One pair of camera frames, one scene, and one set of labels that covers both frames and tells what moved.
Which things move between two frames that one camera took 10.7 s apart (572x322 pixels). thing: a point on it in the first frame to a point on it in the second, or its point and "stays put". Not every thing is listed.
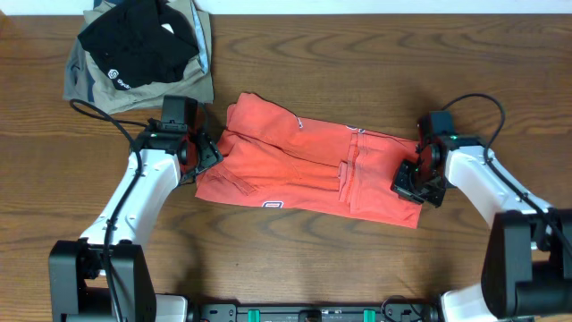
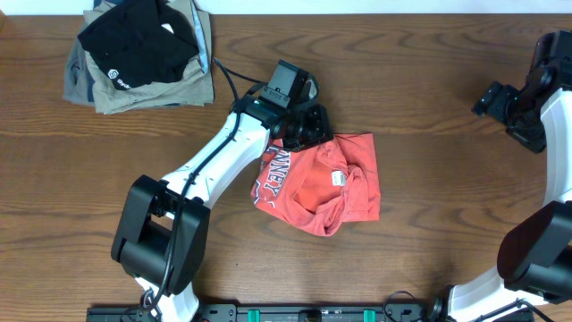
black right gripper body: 410,184 to 492,100
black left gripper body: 206,152 to 310,134
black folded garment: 139,42 stays put
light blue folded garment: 201,44 stays put
